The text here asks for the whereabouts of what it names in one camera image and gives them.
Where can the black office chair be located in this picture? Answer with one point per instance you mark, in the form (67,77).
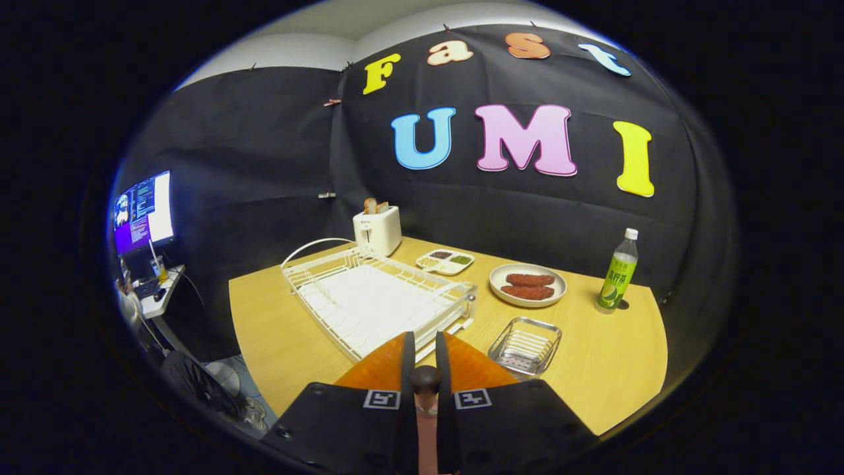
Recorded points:
(201,386)

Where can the clear cup with drink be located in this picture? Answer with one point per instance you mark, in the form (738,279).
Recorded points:
(159,269)

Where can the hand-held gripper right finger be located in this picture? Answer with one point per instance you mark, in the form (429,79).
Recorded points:
(514,429)

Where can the white plate with sausages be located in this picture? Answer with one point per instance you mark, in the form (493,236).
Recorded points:
(560,287)

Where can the white side desk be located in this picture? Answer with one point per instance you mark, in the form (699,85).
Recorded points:
(161,300)

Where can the computer monitor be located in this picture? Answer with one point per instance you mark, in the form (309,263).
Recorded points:
(145,211)

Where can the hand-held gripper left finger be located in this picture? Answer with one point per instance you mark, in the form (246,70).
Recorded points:
(330,429)

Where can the white toaster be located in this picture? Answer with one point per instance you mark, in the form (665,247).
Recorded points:
(377,231)

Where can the white compartment tray with spices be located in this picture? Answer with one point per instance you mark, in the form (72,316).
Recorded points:
(445,262)

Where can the black backdrop cloth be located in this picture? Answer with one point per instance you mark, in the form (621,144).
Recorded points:
(264,145)

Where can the brown sausage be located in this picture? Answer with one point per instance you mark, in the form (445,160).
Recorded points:
(527,292)
(531,280)

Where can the green tea bottle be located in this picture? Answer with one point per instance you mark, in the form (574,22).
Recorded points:
(618,274)

